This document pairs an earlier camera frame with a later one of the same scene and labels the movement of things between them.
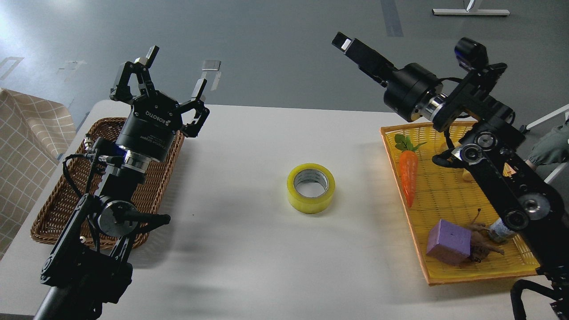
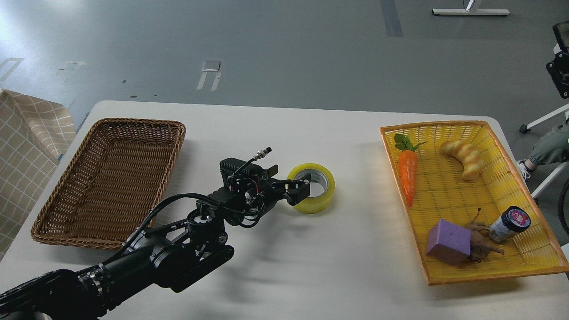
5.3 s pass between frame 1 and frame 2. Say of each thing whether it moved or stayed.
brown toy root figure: stayed
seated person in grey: stayed
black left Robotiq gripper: moved
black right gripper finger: moved
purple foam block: stayed
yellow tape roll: stayed
